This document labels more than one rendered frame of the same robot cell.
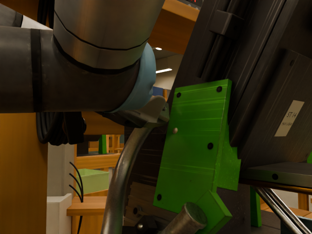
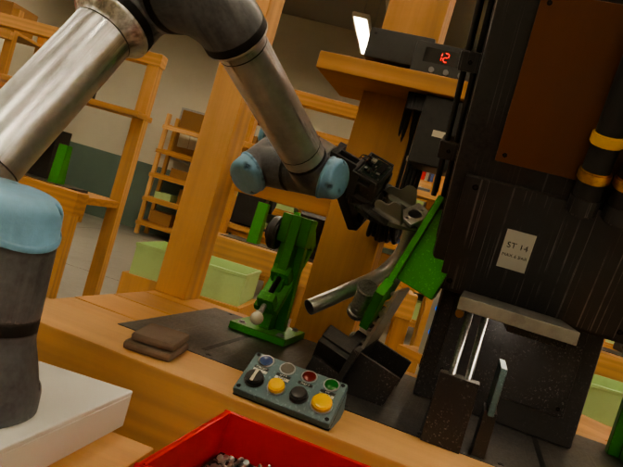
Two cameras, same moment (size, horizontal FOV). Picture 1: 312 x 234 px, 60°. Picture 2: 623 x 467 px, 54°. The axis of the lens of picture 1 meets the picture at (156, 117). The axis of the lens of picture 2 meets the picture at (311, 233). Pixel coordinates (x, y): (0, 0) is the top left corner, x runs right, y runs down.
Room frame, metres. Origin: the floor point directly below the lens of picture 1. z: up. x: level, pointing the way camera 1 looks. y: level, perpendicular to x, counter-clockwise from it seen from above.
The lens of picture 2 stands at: (-0.34, -0.87, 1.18)
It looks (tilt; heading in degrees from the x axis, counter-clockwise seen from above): 2 degrees down; 56
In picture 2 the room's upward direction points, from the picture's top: 16 degrees clockwise
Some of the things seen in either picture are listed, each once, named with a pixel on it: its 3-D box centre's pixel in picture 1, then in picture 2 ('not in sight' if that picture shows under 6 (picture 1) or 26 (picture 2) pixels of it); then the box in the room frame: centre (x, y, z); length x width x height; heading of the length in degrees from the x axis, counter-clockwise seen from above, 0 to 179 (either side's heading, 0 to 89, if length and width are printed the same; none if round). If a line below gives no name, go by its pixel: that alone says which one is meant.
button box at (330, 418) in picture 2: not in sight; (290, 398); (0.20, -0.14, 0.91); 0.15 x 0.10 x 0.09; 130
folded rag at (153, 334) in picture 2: not in sight; (158, 341); (0.06, 0.06, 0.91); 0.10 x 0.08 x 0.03; 51
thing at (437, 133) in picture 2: not in sight; (456, 141); (0.64, 0.12, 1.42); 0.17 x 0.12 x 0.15; 130
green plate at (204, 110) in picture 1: (203, 145); (429, 255); (0.45, -0.08, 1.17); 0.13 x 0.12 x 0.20; 130
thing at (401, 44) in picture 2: not in sight; (400, 52); (0.53, 0.27, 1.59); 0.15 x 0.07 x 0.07; 130
